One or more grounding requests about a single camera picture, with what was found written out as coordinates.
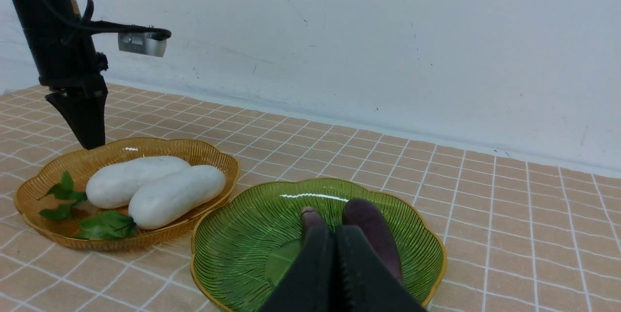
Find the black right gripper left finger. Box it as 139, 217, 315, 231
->
259, 226, 336, 312

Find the amber ribbed glass plate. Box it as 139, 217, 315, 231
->
14, 137, 241, 251

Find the black camera cable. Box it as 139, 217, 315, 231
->
19, 0, 173, 41

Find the purple eggplant with pale stem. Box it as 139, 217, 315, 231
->
342, 198, 403, 283

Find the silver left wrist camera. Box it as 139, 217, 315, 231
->
117, 32, 168, 57

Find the white radish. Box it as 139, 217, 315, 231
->
77, 165, 227, 241
38, 156, 192, 221

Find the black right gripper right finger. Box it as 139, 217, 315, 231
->
335, 226, 426, 312

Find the dark purple eggplant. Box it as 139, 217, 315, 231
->
300, 206, 330, 243

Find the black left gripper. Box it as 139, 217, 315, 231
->
37, 49, 108, 150

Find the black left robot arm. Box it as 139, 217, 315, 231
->
12, 0, 108, 150

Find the green ribbed glass plate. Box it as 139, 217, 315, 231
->
190, 178, 448, 312

